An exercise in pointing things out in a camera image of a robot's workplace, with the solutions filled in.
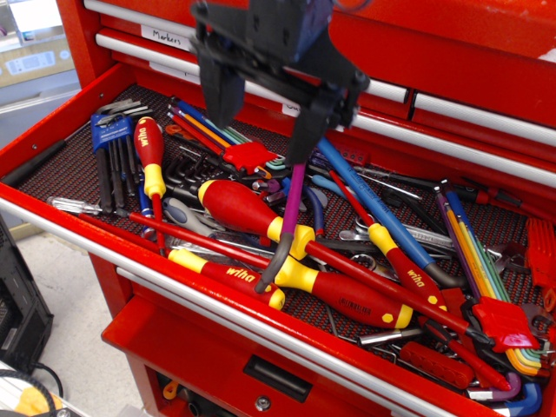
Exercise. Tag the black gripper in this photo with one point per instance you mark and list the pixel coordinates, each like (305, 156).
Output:
(285, 47)

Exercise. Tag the violet sleeved Allen key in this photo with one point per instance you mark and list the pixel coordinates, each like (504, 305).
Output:
(287, 230)

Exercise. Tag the rainbow hex key set left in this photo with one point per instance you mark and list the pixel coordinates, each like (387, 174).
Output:
(243, 154)

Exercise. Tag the rainbow hex key set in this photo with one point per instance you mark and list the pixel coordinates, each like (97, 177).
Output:
(243, 154)
(483, 277)

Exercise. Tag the black hex key set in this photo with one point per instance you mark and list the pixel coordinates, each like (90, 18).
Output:
(184, 175)

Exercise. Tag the large blue sleeved Allen key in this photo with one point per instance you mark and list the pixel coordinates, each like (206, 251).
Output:
(386, 218)

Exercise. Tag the rainbow hex key set right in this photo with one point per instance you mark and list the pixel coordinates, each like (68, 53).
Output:
(483, 277)

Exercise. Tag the purple short hex key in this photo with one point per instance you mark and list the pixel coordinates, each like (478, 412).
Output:
(496, 394)

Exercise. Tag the blue short hex key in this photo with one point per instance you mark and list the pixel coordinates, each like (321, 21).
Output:
(529, 404)

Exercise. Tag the white drawer label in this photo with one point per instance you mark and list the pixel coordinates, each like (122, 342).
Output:
(290, 109)

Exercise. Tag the white markers label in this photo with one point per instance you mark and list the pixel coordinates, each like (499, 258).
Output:
(179, 39)

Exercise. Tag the big red yellow screwdriver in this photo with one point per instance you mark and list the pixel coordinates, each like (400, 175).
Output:
(237, 207)

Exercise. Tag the small red yellow Wiha screwdriver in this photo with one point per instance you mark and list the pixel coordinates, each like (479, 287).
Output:
(150, 148)

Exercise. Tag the blue holder black hex keys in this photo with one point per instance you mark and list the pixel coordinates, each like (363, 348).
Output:
(112, 129)

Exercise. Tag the long red Wiha screwdriver front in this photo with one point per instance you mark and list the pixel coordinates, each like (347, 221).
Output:
(239, 278)

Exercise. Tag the red yellow screwdriver centre front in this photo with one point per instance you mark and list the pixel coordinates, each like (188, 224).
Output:
(346, 295)

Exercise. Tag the red metal tool chest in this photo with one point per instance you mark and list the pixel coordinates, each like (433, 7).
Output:
(480, 78)

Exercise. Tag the red Wiha screwdriver right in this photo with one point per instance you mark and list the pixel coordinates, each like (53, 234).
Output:
(414, 278)

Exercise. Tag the red black probe tool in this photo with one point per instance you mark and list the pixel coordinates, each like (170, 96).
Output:
(482, 194)

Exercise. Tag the red comb shaped holder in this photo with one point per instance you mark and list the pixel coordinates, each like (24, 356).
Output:
(540, 256)

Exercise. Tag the red bit holder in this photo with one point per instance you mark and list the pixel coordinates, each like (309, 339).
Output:
(451, 371)

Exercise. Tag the black box on floor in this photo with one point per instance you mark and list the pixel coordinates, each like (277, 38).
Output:
(26, 321)

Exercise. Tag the blue handled pliers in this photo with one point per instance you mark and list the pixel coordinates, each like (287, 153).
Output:
(330, 209)

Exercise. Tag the grey blue handled tool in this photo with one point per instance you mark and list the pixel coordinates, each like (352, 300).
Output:
(183, 216)

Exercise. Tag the clear handled screwdriver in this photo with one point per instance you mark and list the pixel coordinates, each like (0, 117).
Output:
(81, 207)

